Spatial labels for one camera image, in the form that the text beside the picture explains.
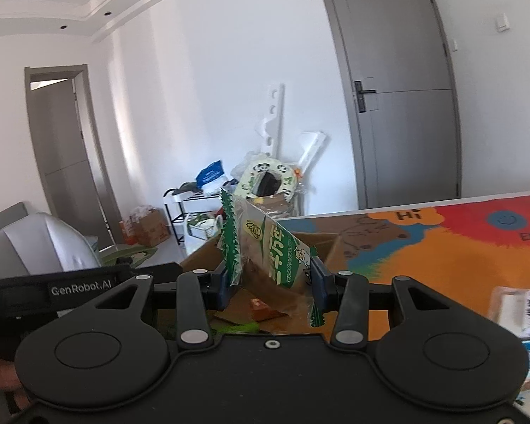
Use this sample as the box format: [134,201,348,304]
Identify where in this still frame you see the white plastic brackets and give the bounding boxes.
[253,83,287,157]

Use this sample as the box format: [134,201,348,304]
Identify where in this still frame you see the printed brown cardboard box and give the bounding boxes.
[132,207,171,247]

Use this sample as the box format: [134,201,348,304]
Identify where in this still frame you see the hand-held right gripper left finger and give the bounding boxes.
[94,260,231,351]

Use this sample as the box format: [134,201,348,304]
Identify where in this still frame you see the small orange box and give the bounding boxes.
[119,218,137,245]

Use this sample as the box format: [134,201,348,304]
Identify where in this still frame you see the green floor rug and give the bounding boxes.
[99,245,159,268]

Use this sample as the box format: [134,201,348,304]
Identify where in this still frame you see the green white striped snack packet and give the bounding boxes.
[216,187,325,328]

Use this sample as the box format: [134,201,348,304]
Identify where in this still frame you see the black metal rack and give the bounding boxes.
[163,185,224,248]

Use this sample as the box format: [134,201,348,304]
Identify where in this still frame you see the black door handle lock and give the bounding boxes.
[353,80,377,113]

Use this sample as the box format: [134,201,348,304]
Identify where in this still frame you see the red orange snack packet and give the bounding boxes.
[249,298,288,321]

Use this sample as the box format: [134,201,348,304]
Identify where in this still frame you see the colourful printed table mat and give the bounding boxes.
[287,191,530,424]

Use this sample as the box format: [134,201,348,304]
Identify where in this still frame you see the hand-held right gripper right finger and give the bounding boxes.
[310,258,434,351]

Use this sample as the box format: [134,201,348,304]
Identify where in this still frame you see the grey chair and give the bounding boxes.
[0,202,102,283]

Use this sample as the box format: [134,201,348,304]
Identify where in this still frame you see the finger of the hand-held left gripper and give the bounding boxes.
[131,262,183,281]

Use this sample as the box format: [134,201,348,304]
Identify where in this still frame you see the white shelf bracket piece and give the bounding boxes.
[297,131,330,173]

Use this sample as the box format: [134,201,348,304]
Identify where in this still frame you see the panda print seat ring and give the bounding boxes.
[238,157,299,199]

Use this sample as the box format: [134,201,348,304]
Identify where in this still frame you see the large taped cardboard box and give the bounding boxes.
[247,194,301,220]

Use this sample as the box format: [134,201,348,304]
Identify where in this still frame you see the blue plastic bag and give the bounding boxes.
[195,160,227,188]

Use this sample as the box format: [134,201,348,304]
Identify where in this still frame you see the grey door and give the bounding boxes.
[316,0,464,210]

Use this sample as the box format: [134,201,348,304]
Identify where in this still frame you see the white packet with black label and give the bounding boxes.
[488,286,530,336]

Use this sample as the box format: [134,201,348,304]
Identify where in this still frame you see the grey door frame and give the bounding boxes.
[24,65,124,248]

